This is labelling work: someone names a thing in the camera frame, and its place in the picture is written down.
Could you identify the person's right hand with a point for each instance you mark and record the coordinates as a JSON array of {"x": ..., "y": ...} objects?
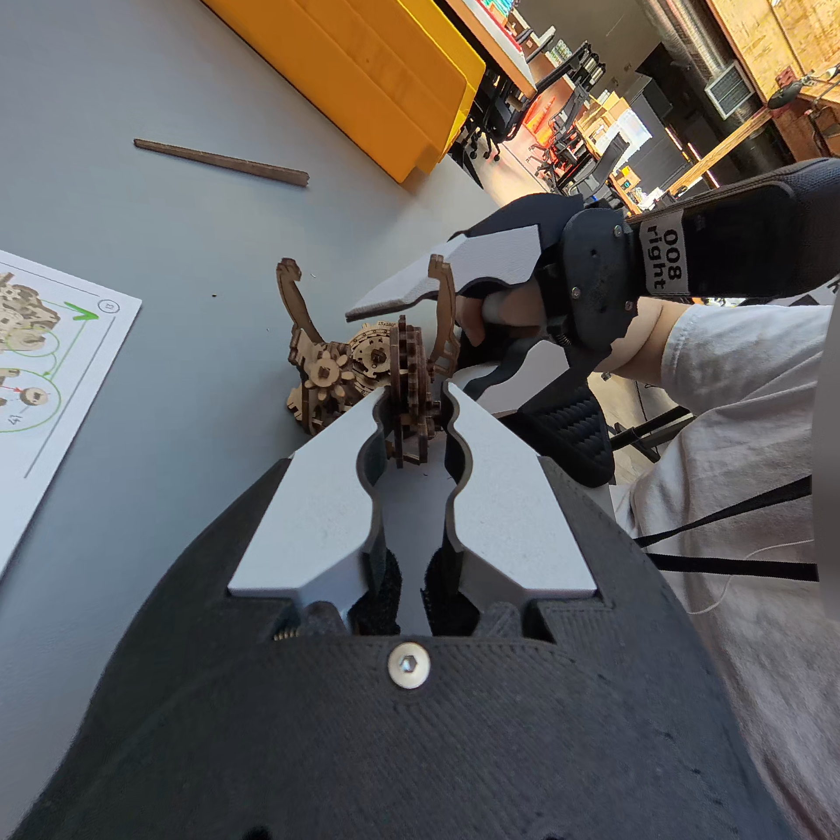
[{"x": 469, "y": 318}]

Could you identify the black chair frame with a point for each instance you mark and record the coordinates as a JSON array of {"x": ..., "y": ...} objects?
[{"x": 649, "y": 433}]

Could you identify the white wall vent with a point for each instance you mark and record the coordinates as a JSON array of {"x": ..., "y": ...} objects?
[{"x": 730, "y": 88}]

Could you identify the person's right forearm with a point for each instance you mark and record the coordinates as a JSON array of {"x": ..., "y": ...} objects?
[{"x": 646, "y": 348}]

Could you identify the wooden gear model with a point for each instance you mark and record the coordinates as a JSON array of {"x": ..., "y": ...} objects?
[{"x": 367, "y": 367}]

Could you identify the black padded armrest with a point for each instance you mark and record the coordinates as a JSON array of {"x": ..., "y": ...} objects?
[{"x": 577, "y": 433}]

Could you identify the thin dark wooden stick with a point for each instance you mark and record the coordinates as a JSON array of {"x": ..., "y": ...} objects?
[{"x": 223, "y": 163}]

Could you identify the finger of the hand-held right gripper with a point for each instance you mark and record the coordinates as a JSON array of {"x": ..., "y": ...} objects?
[
  {"x": 485, "y": 256},
  {"x": 469, "y": 379}
]

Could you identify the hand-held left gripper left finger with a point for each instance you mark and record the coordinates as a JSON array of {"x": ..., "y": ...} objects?
[{"x": 308, "y": 525}]

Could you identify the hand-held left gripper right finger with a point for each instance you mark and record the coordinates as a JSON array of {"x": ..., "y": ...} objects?
[{"x": 518, "y": 525}]

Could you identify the printed instruction booklet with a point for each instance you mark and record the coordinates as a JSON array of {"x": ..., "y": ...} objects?
[{"x": 46, "y": 407}]

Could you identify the silver air duct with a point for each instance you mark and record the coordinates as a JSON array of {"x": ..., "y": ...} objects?
[{"x": 689, "y": 36}]

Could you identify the yellow plastic bin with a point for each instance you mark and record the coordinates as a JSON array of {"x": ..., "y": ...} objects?
[{"x": 367, "y": 72}]

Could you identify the background wooden table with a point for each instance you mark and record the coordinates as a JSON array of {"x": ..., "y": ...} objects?
[{"x": 499, "y": 46}]

